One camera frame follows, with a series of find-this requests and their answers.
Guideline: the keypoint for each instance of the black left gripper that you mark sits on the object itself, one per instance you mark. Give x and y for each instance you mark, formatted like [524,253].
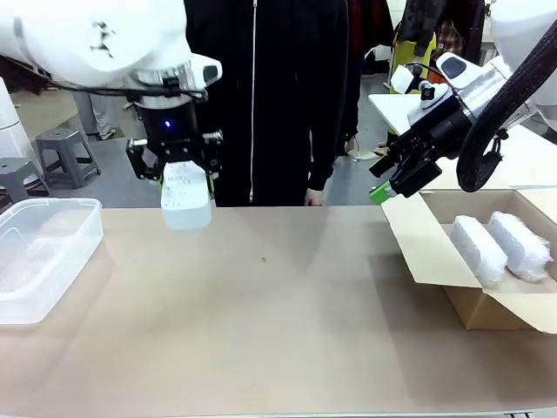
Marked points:
[172,130]

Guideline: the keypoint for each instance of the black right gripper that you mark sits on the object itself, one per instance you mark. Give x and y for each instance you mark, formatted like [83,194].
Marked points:
[435,135]

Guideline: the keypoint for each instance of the white unwrapped alarm clock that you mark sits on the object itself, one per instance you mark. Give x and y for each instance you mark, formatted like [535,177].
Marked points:
[185,204]

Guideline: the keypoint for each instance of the bubble-wrapped clock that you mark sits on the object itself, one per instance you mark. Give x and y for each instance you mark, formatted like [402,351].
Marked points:
[518,244]
[476,248]

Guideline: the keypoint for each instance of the person's left forearm black sleeve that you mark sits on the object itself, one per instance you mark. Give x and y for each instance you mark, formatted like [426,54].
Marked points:
[326,165]

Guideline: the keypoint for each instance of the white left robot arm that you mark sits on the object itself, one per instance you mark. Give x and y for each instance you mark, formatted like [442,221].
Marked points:
[87,35]

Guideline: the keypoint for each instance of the person's left hand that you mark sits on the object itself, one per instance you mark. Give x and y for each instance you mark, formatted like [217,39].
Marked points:
[314,198]

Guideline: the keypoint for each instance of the beige shoe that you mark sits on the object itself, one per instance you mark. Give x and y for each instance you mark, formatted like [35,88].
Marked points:
[382,151]

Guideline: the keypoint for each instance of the bystander in grey trousers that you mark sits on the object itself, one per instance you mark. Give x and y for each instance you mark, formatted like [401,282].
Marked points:
[100,117]

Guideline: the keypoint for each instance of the grey plastic stool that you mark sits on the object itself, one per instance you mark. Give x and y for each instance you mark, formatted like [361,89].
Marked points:
[19,174]
[65,146]

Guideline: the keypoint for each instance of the yellow garment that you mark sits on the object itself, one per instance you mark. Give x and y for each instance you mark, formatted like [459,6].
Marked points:
[409,56]

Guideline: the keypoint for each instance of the person in black hoodie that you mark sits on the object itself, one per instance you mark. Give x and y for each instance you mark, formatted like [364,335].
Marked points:
[283,87]

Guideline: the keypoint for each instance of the dark hanging jacket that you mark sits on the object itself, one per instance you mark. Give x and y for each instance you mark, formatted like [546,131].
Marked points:
[422,22]

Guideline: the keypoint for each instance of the brown cardboard box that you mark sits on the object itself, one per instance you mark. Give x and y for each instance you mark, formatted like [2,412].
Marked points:
[478,309]

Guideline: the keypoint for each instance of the clear plastic storage bin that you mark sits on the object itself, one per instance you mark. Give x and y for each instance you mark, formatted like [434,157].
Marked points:
[48,261]

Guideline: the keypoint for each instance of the white cylindrical column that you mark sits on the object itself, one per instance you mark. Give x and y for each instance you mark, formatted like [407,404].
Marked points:
[11,109]

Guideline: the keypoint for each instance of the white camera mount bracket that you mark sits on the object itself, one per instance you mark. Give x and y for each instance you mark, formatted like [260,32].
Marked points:
[444,93]

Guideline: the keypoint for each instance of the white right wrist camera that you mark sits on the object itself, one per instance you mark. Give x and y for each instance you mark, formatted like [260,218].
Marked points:
[402,79]

